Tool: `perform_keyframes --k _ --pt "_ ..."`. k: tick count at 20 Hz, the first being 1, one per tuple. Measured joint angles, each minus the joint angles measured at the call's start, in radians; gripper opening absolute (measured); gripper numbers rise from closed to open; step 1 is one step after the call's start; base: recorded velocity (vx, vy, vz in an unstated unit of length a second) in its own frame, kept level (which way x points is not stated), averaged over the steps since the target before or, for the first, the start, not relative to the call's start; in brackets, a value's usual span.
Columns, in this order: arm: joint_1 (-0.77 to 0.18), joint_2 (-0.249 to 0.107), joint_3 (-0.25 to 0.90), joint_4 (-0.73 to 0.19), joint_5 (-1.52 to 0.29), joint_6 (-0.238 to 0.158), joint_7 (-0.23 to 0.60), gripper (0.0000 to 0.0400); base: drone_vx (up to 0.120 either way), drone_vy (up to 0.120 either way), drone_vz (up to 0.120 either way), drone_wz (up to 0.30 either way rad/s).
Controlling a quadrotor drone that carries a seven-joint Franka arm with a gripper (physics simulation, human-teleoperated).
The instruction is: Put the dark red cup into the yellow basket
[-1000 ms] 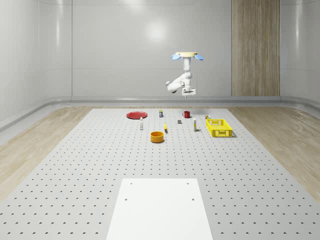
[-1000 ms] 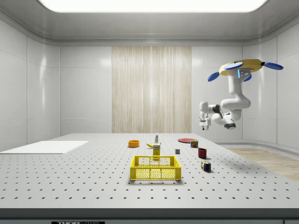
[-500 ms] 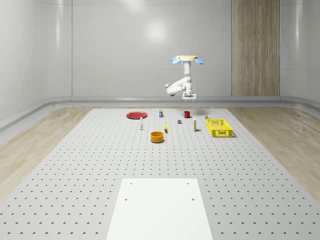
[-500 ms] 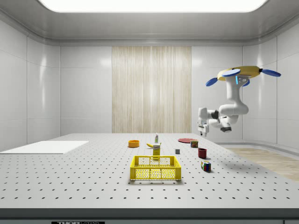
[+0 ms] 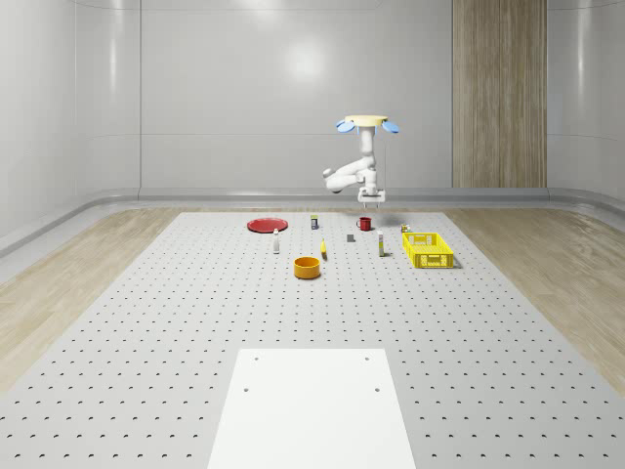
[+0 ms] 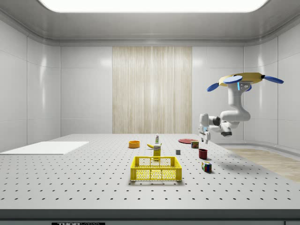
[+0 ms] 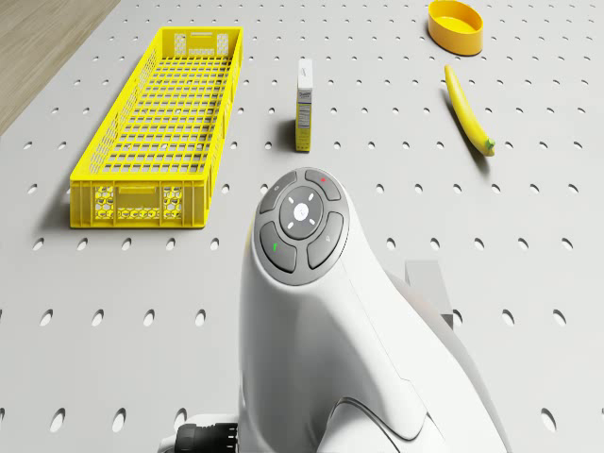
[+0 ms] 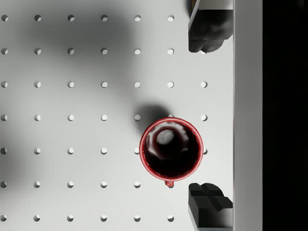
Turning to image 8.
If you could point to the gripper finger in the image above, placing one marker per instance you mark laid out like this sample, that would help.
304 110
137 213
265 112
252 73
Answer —
207 207
209 29

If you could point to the red mug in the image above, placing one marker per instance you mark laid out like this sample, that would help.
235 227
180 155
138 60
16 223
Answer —
171 149

